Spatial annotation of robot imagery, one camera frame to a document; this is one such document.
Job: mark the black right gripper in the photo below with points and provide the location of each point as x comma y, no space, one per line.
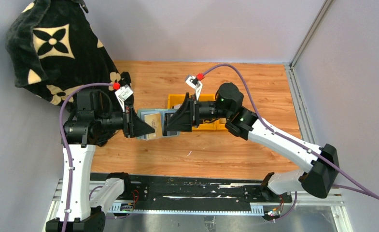
192,113

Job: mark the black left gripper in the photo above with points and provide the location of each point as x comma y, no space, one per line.
126,123

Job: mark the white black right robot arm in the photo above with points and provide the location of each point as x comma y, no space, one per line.
317,165

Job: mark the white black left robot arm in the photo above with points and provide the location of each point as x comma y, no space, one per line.
77,166

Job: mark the yellow left plastic bin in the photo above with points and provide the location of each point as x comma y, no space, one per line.
175,100

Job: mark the yellow middle plastic bin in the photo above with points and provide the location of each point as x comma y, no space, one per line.
206,126

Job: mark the black cream floral blanket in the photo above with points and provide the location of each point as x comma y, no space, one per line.
54,51

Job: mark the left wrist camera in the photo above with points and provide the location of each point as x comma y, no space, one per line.
122,94

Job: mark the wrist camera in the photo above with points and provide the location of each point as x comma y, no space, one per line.
194,81
122,94

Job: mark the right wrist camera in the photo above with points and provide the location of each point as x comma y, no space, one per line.
194,81

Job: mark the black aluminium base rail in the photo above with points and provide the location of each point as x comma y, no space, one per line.
169,195

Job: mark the aluminium corner frame post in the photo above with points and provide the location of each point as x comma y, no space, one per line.
304,121

